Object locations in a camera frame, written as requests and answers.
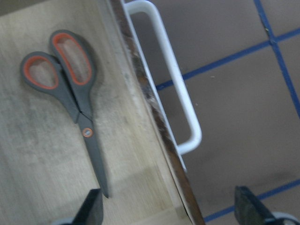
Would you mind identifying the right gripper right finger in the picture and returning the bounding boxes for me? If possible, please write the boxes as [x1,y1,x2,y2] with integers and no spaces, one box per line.
[234,186,274,225]

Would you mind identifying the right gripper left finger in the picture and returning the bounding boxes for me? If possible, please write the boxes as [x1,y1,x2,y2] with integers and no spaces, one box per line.
[71,188,104,225]

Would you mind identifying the wooden drawer with white handle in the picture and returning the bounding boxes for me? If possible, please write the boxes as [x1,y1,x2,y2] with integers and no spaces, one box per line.
[0,0,204,225]

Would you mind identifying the grey orange scissors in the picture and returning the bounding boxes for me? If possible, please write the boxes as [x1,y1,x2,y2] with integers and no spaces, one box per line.
[20,30,109,197]

